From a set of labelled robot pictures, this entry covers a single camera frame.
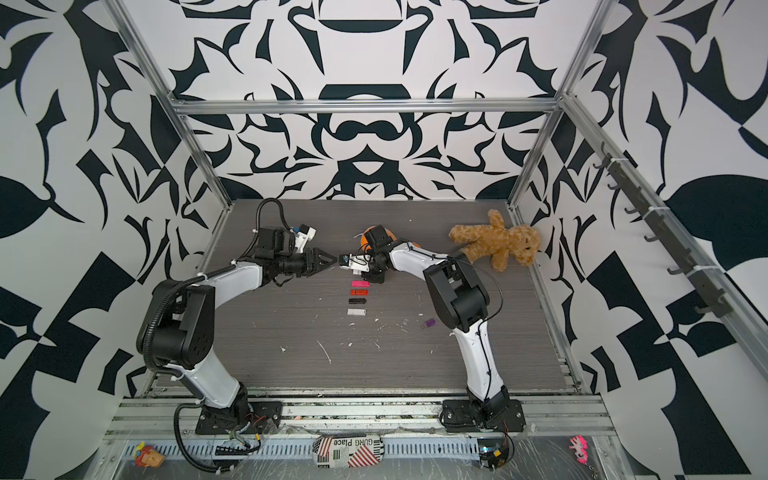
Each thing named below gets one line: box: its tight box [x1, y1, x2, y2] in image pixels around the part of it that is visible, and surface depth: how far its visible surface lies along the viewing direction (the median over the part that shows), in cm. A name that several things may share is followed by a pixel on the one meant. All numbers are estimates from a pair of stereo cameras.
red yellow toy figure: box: [134, 441, 165, 467], surface depth 69 cm
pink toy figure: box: [568, 435, 589, 464], surface depth 71 cm
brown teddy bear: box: [449, 209, 541, 272], surface depth 103 cm
